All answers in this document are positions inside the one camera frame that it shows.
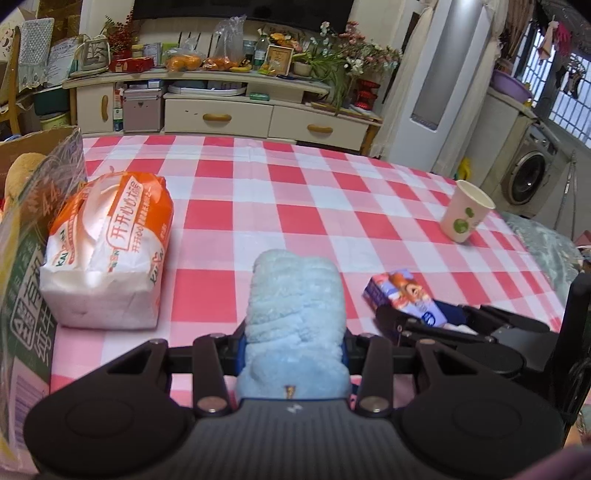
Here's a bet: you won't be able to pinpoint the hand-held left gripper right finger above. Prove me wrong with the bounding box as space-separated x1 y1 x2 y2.
344 332 495 414

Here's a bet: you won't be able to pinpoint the wooden photo frame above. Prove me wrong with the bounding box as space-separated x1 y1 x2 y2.
266 45 295 77

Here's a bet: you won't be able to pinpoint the white glass kettle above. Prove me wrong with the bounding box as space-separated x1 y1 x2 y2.
76 34 112 72

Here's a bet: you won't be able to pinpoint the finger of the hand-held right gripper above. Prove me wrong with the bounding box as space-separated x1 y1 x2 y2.
436 301 551 335
375 305 499 347

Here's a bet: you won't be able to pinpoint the red vase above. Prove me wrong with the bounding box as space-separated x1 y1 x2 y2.
353 78 382 110

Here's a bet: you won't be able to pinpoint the tall clear bag of oranges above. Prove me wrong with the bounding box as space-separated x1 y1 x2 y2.
203 16 247 72

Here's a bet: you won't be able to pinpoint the small cartoon tissue packet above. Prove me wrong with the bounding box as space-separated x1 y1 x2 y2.
362 271 448 329

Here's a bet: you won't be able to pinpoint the light green bin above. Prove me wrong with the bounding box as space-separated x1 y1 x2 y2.
39 111 72 130

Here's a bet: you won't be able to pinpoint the cream television cabinet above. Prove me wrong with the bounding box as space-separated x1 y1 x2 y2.
62 69 384 155

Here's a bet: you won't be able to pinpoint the grey washing machine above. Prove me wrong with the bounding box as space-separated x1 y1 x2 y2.
501 124 561 217

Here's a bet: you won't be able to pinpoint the white standing air conditioner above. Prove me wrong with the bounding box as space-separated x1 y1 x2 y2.
376 0 509 174

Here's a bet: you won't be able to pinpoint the grey patterned fabric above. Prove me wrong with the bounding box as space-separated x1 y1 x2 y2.
501 210 587 301

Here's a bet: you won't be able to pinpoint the brown bear plush red outfit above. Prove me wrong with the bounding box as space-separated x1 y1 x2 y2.
4 153 47 213

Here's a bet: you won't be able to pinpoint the dark green box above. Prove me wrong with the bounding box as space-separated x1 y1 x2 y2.
32 85 70 116

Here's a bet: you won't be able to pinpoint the black television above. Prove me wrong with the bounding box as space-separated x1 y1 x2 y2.
131 0 356 34

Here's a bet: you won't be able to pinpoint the red white checked tablecloth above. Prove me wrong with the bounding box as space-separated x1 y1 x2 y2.
46 134 578 416

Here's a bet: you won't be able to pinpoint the wooden chair with lace cover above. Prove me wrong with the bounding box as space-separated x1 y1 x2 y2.
9 18 58 134

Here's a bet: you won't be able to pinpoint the pink metal case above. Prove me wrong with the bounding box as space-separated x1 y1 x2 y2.
122 87 165 134

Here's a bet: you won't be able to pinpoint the red box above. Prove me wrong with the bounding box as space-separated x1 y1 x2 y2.
108 58 155 73

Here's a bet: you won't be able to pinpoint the orange white snack bag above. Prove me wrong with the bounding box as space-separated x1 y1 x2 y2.
39 172 174 329

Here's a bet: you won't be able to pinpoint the low bag of oranges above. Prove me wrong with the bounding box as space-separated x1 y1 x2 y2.
164 37 206 72

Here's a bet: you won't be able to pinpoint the potted plant with flowers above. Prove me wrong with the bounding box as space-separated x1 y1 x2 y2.
295 21 402 112

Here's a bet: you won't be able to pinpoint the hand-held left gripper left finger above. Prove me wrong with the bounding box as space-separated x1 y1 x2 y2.
99 323 247 416

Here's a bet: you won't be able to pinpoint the light blue fluffy cloth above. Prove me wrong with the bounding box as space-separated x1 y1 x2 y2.
236 248 352 400

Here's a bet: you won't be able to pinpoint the white tray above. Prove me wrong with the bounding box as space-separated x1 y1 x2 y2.
168 80 247 99

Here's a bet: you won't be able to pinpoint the white paper cup green print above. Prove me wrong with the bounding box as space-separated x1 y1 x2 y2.
440 180 496 244

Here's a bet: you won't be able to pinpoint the purple plastic basin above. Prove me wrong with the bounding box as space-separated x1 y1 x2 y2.
490 69 534 103

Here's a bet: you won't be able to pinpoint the cardboard box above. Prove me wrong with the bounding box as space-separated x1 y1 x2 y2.
0 127 88 462

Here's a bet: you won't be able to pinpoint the white covered appliance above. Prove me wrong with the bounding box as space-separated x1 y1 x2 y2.
466 85 541 185

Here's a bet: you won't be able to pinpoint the hanging clothes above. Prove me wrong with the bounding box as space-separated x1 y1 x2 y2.
538 18 587 100

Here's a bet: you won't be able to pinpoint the red berry branch decoration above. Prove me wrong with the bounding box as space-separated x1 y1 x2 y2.
102 16 137 61

